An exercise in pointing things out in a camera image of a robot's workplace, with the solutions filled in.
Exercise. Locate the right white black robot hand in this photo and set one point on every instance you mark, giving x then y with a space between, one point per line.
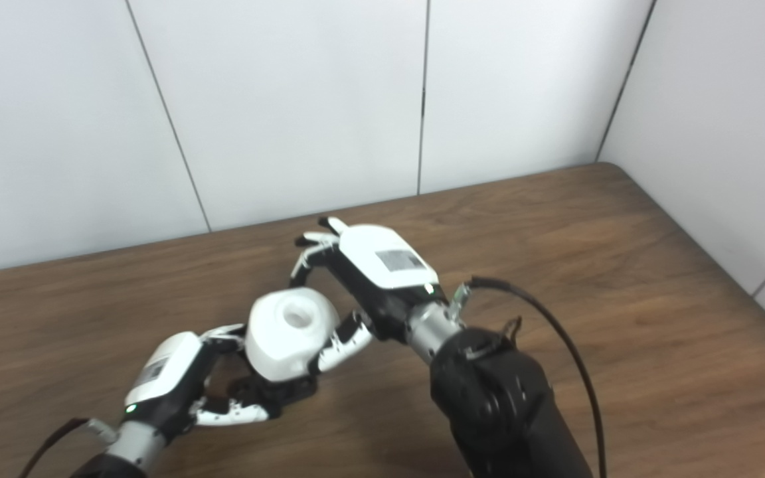
382 265

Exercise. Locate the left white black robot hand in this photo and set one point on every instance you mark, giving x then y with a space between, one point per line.
170 378

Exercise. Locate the black flanged holder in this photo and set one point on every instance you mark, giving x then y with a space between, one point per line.
289 392

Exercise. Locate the white block with holes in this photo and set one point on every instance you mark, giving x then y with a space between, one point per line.
286 338

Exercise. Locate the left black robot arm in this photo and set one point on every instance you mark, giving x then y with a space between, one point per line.
127 455

